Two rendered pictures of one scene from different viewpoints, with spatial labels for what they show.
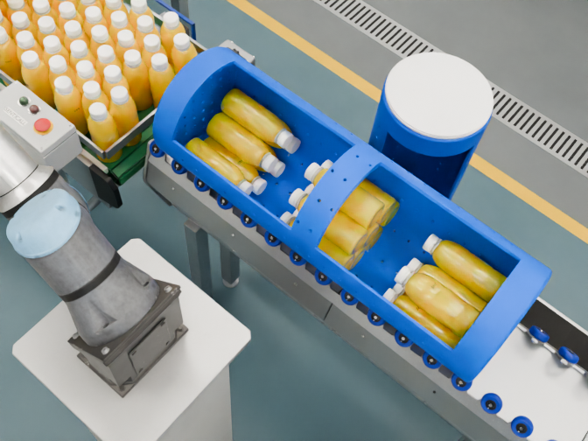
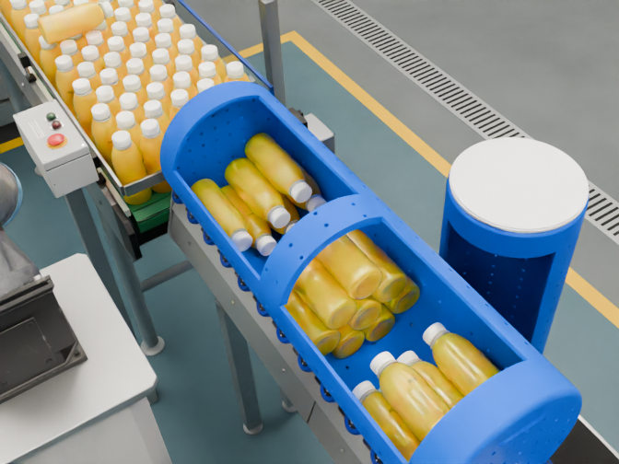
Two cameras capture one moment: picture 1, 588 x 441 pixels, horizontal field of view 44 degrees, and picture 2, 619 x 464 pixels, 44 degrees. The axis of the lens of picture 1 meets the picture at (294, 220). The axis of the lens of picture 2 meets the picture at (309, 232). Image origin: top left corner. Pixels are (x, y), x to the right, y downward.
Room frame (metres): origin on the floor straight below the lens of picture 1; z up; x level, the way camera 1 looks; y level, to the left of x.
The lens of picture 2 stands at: (0.02, -0.46, 2.14)
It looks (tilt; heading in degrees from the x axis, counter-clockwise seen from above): 47 degrees down; 27
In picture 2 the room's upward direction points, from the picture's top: 4 degrees counter-clockwise
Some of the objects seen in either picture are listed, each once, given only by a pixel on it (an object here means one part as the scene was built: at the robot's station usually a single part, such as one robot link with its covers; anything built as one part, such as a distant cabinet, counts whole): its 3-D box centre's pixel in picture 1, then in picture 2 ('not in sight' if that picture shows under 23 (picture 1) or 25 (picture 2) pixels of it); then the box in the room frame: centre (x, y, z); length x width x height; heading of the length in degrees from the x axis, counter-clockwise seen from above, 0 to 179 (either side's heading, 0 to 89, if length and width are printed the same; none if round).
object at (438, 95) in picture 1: (438, 94); (518, 182); (1.23, -0.33, 1.03); 0.28 x 0.28 x 0.01
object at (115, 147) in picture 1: (164, 107); (204, 156); (1.13, 0.36, 0.96); 0.40 x 0.01 x 0.03; 147
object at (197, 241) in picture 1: (200, 269); (241, 371); (0.99, 0.28, 0.31); 0.06 x 0.06 x 0.63; 57
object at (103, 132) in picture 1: (104, 133); (130, 169); (1.01, 0.49, 0.98); 0.07 x 0.07 x 0.17
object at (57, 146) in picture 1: (33, 128); (55, 146); (0.95, 0.63, 1.05); 0.20 x 0.10 x 0.10; 57
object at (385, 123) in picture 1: (404, 186); (491, 313); (1.23, -0.33, 0.59); 0.28 x 0.28 x 0.88
